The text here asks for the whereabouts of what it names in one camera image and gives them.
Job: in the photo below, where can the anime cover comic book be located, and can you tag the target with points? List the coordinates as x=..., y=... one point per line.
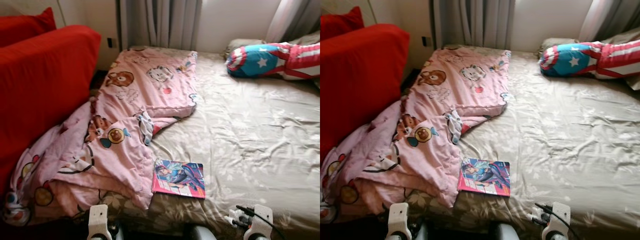
x=484, y=177
x=180, y=179

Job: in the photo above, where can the pink cartoon print blanket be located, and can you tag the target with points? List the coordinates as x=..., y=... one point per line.
x=435, y=150
x=125, y=150

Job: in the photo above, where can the beige floral bed sheet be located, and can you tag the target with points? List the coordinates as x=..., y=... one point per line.
x=250, y=135
x=565, y=140

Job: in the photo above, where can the star and stripes bolster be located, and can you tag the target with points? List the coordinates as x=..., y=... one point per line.
x=260, y=61
x=570, y=60

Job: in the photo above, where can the red sofa back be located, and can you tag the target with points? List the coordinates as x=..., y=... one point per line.
x=360, y=80
x=40, y=85

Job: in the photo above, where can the beige floral pillow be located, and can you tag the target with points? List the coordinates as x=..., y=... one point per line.
x=555, y=43
x=245, y=43

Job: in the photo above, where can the grey curtain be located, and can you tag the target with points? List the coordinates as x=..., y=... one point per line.
x=300, y=17
x=160, y=22
x=475, y=22
x=615, y=17

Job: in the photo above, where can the red cushion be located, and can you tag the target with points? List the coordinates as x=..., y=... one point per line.
x=340, y=25
x=25, y=30

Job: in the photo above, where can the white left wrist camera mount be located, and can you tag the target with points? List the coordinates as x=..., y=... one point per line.
x=400, y=216
x=98, y=217

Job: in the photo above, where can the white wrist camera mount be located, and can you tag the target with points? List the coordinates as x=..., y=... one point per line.
x=98, y=217
x=400, y=216
x=561, y=217
x=263, y=220

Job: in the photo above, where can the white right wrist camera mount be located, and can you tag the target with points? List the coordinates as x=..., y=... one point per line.
x=561, y=217
x=263, y=220

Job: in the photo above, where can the black wall socket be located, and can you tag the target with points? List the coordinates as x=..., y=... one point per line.
x=111, y=43
x=426, y=42

